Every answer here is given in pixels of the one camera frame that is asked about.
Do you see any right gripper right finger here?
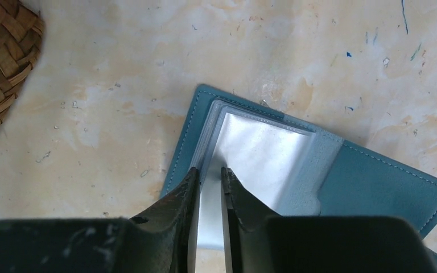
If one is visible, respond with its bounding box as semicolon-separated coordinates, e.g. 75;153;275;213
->
221;167;437;272

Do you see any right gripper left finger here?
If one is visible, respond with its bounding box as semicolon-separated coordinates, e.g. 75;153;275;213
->
0;168;200;272

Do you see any woven brown divided basket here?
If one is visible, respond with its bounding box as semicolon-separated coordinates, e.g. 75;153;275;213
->
0;0;44;126

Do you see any teal leather card holder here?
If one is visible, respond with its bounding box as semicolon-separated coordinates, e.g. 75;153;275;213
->
160;85;437;266

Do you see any silver credit card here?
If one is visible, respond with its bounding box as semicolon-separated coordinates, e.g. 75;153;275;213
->
196;109;315;250

